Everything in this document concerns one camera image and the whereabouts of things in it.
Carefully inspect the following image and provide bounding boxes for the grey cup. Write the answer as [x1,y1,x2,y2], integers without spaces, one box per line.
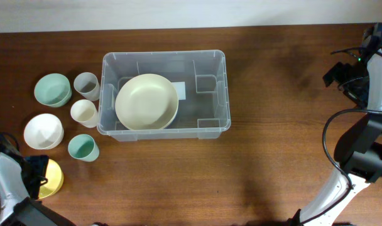
[74,72,101,101]

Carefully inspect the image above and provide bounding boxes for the cream cup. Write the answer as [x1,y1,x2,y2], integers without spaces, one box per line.
[70,99,99,128]

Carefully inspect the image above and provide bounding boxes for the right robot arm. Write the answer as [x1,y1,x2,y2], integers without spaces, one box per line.
[286,23,382,225]

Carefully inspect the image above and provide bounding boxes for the clear plastic storage bin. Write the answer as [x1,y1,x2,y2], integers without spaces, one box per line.
[97,50,231,142]

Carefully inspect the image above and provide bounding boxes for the white bowl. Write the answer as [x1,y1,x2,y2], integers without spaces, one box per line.
[23,114,64,150]

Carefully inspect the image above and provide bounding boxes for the green cup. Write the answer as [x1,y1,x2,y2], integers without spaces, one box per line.
[68,134,100,162]

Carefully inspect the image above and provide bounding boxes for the yellow bowl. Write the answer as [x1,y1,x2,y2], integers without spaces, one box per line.
[38,159,64,199]

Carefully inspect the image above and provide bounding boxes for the green bowl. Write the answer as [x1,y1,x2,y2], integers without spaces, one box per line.
[34,73,72,108]

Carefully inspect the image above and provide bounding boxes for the white label in bin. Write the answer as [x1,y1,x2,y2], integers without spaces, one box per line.
[172,82,186,100]

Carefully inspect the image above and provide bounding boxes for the beige plate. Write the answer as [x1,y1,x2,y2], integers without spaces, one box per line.
[160,105,179,129]
[115,73,179,130]

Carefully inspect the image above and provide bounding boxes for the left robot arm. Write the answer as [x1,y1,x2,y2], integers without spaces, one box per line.
[0,132,73,226]

